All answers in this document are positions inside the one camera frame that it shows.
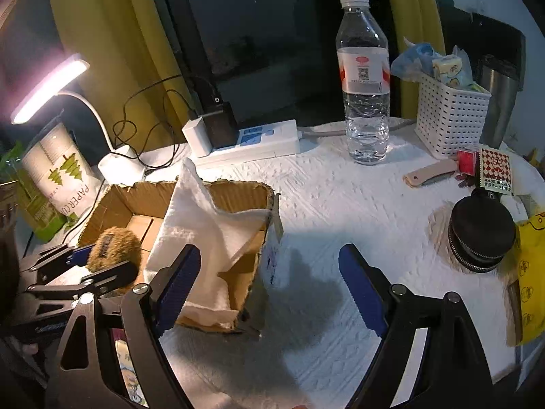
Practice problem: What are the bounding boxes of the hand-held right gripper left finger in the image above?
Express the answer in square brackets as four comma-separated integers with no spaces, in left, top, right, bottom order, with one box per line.
[45,244,202,409]

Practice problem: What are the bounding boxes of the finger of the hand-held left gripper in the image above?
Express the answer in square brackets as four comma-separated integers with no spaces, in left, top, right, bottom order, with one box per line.
[26,261,139,304]
[17,243,99,283]

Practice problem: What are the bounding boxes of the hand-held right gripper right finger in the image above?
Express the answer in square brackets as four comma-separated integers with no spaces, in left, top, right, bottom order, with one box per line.
[338,243,497,409]

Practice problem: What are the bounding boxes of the brown plush toy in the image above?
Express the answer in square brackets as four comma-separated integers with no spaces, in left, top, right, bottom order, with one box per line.
[86,227,143,294]

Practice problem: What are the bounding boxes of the white towel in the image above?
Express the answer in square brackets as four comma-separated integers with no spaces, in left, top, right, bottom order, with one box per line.
[145,157,273,329]

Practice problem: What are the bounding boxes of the cardboard box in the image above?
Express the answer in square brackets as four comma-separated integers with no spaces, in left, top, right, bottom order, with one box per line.
[77,179,284,337]

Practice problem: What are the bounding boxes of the paper cup pack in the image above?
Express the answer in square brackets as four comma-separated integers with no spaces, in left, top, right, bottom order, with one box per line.
[21,121,100,239]

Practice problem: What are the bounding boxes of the white embossed tablecloth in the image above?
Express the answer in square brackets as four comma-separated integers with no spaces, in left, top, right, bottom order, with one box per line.
[55,117,537,409]

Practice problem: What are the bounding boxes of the cartoon print packet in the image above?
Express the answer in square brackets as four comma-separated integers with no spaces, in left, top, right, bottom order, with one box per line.
[111,328,150,407]

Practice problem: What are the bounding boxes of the green wrapped pack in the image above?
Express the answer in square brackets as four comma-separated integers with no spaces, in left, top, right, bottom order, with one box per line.
[0,140,71,243]

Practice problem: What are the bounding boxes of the beige folding knife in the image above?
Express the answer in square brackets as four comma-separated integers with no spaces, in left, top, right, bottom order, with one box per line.
[404,158,458,189]

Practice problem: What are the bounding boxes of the black round pouch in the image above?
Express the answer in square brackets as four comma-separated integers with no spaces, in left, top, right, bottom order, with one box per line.
[448,188,517,273]

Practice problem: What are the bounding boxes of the white charger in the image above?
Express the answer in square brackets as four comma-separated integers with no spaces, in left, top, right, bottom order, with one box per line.
[182,119,214,158]

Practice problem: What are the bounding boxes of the small red box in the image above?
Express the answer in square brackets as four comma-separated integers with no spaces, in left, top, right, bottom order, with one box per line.
[457,148,484,188]

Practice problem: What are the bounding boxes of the white desk lamp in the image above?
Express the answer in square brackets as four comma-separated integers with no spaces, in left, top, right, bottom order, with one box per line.
[11,53,146,185]

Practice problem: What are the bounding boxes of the yellow snack packet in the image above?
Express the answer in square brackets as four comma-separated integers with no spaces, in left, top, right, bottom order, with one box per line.
[507,211,545,348]

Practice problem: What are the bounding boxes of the black charger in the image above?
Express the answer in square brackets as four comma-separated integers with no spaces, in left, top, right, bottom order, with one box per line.
[200,101,240,150]

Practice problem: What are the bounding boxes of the white power strip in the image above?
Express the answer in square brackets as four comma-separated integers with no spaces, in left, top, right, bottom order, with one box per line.
[193,119,302,169]

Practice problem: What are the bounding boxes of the red checkered box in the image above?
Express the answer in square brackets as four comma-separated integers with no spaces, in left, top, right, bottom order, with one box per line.
[479,146,516,197]

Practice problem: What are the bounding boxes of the white plastic basket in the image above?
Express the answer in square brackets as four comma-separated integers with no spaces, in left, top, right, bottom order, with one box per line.
[415,70,492,160]

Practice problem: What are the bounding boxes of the clear water bottle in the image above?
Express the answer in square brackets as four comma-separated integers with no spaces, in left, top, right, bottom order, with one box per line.
[336,0,391,166]

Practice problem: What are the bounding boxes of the white paper sheets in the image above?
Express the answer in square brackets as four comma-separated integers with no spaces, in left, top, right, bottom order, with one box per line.
[511,153,545,218]

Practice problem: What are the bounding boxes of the yellow curtain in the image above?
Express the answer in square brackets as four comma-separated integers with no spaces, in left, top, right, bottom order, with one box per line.
[381,0,448,118]
[47,0,192,154]

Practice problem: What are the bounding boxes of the blue plastic bag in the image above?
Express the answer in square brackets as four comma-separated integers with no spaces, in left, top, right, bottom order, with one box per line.
[391,37,443,81]

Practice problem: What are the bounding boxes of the steel thermos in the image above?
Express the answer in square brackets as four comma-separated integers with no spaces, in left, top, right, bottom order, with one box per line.
[474,55,522,150]

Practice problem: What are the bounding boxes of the pale yellow small box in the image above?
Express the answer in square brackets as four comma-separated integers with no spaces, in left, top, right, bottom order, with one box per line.
[432,53,465,82]

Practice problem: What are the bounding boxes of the light blue snack packet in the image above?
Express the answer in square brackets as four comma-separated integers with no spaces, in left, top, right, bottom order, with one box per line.
[451,45,490,94]

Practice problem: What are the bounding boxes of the dark glass window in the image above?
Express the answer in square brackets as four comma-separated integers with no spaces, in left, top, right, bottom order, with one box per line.
[145,0,401,128]

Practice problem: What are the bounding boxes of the black monitor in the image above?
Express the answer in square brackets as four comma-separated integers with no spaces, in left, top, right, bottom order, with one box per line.
[464,11,526,92]

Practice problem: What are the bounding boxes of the black cable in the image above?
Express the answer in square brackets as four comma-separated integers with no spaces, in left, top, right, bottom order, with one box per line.
[140,89,193,168]
[111,73,214,170]

